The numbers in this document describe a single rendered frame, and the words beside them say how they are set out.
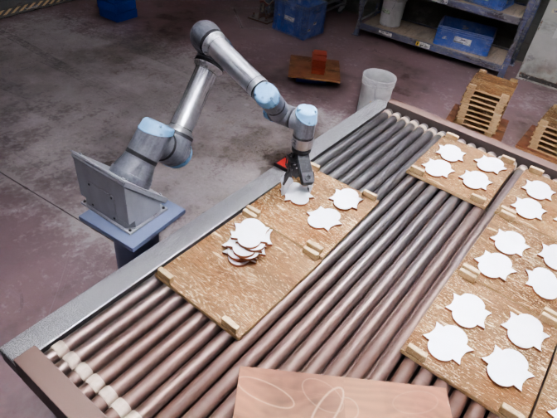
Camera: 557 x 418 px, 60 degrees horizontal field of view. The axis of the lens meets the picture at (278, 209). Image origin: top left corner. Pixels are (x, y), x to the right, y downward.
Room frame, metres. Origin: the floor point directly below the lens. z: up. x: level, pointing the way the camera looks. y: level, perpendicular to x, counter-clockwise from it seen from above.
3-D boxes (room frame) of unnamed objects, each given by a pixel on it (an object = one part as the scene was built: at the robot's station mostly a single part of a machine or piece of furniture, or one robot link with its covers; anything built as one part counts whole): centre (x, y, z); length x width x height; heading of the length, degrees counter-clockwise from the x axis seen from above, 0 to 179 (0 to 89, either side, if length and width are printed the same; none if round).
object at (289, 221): (1.41, -0.13, 0.93); 0.41 x 0.35 x 0.02; 148
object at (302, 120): (1.48, -0.05, 1.24); 0.09 x 0.08 x 0.11; 63
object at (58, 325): (1.52, 0.08, 0.89); 2.08 x 0.09 x 0.06; 147
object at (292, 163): (1.48, -0.05, 1.08); 0.09 x 0.08 x 0.12; 21
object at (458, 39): (5.67, -1.87, 0.25); 0.62 x 0.42 x 0.22; 70
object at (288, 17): (5.83, 0.05, 0.19); 0.50 x 0.41 x 0.37; 55
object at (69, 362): (1.46, -0.02, 0.90); 1.95 x 0.05 x 0.05; 147
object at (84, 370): (1.43, -0.06, 0.90); 1.95 x 0.05 x 0.05; 147
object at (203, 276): (1.05, 0.09, 0.93); 0.41 x 0.35 x 0.02; 146
